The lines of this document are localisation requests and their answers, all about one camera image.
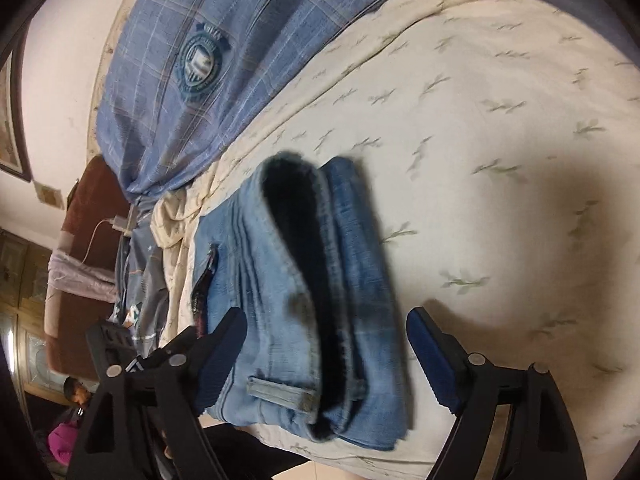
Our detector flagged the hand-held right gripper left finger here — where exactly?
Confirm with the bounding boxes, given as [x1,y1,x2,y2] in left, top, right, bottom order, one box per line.
[65,306,248,480]

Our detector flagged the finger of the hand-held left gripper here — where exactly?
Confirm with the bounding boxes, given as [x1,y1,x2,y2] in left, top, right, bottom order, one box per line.
[86,322,138,376]

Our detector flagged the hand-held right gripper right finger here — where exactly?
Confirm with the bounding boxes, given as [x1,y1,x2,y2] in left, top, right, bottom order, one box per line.
[406,306,588,480]

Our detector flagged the blue denim pants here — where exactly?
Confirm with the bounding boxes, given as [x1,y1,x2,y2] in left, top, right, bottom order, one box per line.
[192,155,416,453]

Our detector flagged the white cloth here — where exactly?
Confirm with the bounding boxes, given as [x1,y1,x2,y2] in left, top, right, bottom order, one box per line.
[47,252,118,303]

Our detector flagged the grey printed blanket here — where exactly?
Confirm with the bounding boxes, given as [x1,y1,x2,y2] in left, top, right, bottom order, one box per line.
[112,0,640,356]

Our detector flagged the wooden cabinet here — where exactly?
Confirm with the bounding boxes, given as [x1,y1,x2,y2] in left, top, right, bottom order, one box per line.
[0,230,98,401]

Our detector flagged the brown headboard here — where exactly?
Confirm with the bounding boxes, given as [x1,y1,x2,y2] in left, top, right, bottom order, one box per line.
[44,155,133,381]

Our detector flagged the dark cloth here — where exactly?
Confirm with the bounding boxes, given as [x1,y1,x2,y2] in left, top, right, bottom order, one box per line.
[200,422,313,480]

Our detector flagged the pink bag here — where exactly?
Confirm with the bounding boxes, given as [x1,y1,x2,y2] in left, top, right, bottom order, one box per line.
[47,420,83,466]

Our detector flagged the cream leaf-print bed sheet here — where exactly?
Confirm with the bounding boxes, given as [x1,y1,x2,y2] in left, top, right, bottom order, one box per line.
[150,0,640,476]

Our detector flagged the blue plaid quilt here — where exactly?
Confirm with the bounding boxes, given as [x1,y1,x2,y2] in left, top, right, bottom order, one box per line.
[92,0,451,196]

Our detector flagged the white charger cable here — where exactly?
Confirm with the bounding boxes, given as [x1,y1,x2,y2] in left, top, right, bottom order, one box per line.
[82,217,116,266]

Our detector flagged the beige wall sticker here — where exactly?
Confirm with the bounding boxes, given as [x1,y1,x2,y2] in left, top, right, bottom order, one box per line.
[34,182,66,210]

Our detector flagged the framed wall picture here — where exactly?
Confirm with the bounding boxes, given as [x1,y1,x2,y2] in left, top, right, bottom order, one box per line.
[0,35,33,183]

